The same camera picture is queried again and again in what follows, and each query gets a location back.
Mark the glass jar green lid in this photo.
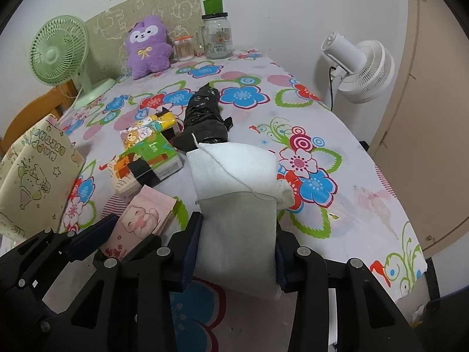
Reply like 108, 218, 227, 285
200, 0, 233, 59

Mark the wooden bed headboard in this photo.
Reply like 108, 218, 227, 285
1, 80, 78, 157

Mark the green desk fan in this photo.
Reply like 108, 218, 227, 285
29, 15, 116, 109

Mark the cream cartoon fabric storage box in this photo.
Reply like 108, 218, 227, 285
0, 114, 85, 242

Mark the beige door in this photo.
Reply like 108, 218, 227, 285
371, 0, 468, 257

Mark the beige cartoon cardboard panel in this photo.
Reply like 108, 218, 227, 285
85, 0, 202, 82

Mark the white cloth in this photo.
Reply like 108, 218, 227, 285
187, 142, 294, 300

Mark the white circulator fan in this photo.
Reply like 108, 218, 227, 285
321, 32, 395, 109

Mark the toothpick jar orange lid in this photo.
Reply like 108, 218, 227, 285
173, 36, 195, 62

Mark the green orange tissue pack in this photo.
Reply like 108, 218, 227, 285
108, 133, 183, 201

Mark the black plastic bag bundle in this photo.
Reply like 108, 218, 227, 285
172, 84, 233, 153

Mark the purple plush bunny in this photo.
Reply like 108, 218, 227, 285
125, 15, 172, 79

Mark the floral tablecloth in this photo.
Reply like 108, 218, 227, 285
44, 48, 429, 352

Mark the pink pig tissue pack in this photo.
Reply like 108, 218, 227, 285
100, 185, 177, 260

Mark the yellow cartoon tissue pack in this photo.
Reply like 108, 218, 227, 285
120, 112, 181, 150

